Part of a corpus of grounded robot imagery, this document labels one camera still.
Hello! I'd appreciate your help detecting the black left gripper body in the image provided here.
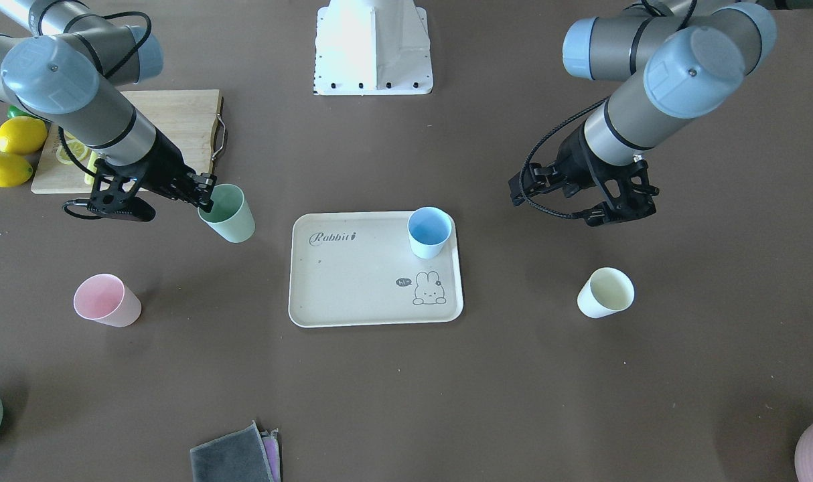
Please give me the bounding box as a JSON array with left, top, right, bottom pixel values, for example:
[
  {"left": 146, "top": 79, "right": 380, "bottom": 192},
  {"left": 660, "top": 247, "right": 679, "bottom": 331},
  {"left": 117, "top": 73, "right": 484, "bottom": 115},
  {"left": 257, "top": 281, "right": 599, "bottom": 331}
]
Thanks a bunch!
[{"left": 524, "top": 127, "right": 660, "bottom": 228}]

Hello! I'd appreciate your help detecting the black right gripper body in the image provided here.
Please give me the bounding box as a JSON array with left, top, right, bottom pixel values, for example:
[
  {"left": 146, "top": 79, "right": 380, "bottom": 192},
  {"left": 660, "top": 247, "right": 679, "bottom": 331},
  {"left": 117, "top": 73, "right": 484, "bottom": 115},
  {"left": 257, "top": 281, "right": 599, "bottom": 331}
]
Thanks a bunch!
[{"left": 64, "top": 131, "right": 200, "bottom": 222}]

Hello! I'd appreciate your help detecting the green cup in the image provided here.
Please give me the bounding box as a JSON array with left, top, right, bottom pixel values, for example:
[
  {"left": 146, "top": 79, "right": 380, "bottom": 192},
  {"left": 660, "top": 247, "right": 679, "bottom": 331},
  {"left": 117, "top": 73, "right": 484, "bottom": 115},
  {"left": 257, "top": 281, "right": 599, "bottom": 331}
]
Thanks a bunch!
[{"left": 198, "top": 184, "right": 256, "bottom": 243}]

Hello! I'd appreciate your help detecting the light blue cup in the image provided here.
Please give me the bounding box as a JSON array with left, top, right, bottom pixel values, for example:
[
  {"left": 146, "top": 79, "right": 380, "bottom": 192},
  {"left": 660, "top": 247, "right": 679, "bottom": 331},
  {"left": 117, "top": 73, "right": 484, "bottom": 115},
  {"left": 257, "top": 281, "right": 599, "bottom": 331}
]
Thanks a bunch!
[{"left": 407, "top": 206, "right": 453, "bottom": 259}]

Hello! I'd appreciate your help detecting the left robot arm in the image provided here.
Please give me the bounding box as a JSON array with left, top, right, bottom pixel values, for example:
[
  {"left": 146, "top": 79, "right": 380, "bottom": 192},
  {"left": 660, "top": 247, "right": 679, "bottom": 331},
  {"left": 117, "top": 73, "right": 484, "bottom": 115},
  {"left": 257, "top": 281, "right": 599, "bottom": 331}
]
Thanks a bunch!
[{"left": 508, "top": 3, "right": 778, "bottom": 228}]

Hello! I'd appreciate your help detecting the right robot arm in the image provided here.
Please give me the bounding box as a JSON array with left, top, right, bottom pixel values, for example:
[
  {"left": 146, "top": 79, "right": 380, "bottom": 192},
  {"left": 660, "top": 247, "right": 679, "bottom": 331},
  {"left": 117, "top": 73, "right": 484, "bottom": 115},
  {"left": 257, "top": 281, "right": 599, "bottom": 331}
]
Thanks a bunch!
[{"left": 0, "top": 1, "right": 216, "bottom": 222}]

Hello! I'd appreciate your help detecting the beige rabbit tray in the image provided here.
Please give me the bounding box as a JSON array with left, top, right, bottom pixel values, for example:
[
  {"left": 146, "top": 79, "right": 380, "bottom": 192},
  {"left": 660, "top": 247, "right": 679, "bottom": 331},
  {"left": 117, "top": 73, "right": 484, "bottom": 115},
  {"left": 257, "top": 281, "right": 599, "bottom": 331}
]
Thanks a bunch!
[{"left": 288, "top": 211, "right": 464, "bottom": 327}]

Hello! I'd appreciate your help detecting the yellow plastic knife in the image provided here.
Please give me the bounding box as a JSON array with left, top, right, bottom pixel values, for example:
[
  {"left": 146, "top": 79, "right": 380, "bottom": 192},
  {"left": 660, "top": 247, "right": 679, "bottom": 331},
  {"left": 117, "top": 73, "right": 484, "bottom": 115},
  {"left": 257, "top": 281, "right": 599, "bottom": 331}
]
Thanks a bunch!
[{"left": 83, "top": 151, "right": 98, "bottom": 185}]

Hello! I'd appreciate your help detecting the lemon slice lower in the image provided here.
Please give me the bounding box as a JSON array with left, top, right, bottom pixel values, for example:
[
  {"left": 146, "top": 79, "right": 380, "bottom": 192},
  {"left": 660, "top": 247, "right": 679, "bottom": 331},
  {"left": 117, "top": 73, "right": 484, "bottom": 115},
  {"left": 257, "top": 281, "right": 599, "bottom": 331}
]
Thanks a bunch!
[{"left": 56, "top": 138, "right": 90, "bottom": 165}]

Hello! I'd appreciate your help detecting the cream white cup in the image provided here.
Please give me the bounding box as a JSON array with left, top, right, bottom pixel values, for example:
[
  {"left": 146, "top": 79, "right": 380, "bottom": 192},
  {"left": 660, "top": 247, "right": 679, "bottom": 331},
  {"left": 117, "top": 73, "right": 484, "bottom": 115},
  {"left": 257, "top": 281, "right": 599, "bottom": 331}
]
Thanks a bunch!
[{"left": 576, "top": 266, "right": 636, "bottom": 319}]

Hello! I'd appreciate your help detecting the whole lemon near lime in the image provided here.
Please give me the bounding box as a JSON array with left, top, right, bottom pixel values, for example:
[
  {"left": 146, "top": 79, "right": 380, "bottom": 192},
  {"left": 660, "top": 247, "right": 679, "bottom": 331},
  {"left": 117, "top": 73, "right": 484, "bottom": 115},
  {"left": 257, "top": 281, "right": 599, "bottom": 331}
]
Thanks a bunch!
[{"left": 0, "top": 116, "right": 48, "bottom": 155}]

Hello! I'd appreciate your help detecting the pink cup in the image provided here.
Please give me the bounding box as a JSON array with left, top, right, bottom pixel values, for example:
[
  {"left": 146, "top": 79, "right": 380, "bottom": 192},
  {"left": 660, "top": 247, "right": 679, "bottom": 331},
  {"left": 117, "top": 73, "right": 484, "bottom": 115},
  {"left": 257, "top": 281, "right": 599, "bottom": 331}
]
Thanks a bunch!
[{"left": 73, "top": 273, "right": 141, "bottom": 327}]

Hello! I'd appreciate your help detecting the whole lemon outer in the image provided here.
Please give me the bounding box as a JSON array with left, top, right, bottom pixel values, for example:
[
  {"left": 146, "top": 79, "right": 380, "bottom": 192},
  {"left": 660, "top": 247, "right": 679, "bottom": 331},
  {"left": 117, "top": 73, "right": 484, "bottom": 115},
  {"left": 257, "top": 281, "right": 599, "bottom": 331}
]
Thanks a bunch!
[{"left": 0, "top": 151, "right": 33, "bottom": 188}]

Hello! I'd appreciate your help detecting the green lime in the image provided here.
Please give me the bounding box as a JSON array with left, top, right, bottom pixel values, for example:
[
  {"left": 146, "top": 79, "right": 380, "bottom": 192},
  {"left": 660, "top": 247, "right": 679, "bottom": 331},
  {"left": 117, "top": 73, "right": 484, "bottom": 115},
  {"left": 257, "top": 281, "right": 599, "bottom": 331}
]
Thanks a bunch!
[{"left": 7, "top": 106, "right": 31, "bottom": 118}]

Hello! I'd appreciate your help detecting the purple cloth under grey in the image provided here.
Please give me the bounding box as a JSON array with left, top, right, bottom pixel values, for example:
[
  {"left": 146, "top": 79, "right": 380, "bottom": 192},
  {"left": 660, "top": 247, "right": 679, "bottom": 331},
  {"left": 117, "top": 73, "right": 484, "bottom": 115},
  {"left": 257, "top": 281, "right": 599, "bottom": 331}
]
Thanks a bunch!
[{"left": 261, "top": 429, "right": 282, "bottom": 482}]

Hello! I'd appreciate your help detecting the grey folded cloth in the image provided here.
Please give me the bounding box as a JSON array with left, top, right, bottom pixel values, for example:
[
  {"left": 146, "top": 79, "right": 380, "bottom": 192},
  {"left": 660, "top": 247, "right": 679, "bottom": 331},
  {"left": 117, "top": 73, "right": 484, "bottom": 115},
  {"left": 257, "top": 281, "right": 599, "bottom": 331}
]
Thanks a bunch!
[{"left": 190, "top": 422, "right": 271, "bottom": 481}]

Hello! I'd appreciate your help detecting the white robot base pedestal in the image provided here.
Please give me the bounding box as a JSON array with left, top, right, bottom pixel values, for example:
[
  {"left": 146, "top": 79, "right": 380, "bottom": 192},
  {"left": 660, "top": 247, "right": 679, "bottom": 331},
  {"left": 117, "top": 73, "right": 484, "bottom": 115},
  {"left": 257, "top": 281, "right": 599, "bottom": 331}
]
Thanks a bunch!
[{"left": 313, "top": 1, "right": 434, "bottom": 96}]

